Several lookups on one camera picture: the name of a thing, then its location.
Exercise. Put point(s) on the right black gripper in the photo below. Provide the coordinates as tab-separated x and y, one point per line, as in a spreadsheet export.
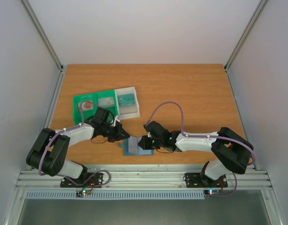
148	141

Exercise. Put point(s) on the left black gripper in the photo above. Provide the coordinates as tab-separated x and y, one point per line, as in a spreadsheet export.
118	136

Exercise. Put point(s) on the teal leather card holder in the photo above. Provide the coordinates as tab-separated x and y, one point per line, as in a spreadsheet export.
130	147

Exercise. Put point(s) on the white translucent plastic bin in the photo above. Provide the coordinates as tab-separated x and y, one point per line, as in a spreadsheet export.
127	112

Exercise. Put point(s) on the green plastic bin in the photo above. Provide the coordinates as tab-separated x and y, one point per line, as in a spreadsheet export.
94	98

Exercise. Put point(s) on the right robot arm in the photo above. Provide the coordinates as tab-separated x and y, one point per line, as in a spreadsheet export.
232	152

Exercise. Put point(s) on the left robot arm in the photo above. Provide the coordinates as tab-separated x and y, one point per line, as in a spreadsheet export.
48	153

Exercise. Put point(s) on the grey card in green bin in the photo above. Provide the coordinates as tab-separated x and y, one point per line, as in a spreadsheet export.
106	102

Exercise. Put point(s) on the teal cards in white bin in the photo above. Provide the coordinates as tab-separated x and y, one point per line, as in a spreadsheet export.
126	100

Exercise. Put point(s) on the card with red circle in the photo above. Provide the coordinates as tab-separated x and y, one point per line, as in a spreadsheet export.
85	105

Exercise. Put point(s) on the right small circuit board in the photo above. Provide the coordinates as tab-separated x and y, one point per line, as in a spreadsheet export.
211	192

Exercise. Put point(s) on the small circuit board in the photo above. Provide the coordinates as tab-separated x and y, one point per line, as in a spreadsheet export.
83	193
211	192

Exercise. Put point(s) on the left small circuit board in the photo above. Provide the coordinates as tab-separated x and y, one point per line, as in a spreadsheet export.
83	193

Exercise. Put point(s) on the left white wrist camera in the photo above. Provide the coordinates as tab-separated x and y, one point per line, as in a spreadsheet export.
116	120

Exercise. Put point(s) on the aluminium front rail frame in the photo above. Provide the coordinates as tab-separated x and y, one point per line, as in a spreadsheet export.
149	177

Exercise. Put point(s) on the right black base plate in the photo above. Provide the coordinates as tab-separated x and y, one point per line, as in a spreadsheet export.
195	180

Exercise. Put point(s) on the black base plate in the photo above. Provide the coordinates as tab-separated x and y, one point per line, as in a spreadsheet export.
195	180
95	180

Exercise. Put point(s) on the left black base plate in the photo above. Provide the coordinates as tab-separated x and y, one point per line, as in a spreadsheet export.
95	180

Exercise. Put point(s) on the grey slotted cable duct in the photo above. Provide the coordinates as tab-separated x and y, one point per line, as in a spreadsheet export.
116	195

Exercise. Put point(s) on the left aluminium corner post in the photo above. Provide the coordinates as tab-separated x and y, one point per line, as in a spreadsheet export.
41	32

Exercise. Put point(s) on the aluminium corner post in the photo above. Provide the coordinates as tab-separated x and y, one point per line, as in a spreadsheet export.
41	32
251	23

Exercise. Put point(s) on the right aluminium corner post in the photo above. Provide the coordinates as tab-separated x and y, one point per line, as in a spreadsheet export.
251	23

